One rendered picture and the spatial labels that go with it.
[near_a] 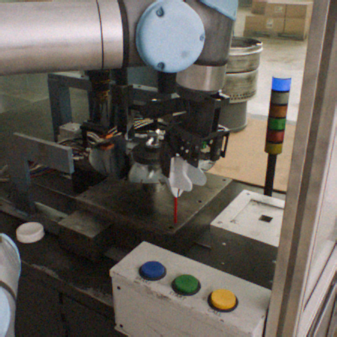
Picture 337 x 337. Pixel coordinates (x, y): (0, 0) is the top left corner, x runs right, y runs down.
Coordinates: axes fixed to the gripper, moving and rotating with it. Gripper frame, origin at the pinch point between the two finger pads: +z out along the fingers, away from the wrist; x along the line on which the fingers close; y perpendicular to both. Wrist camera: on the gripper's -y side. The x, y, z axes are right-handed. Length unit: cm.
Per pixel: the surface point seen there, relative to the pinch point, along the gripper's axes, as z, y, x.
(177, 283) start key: 11.0, 10.6, -7.6
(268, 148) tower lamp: 2.8, -4.2, 36.9
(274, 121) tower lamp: -4.5, -4.2, 36.6
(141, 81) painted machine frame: 14, -86, 66
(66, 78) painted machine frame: 6, -80, 26
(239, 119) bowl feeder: 22, -50, 89
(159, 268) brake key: 11.5, 5.7, -7.3
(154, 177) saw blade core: 8.6, -15.6, 10.0
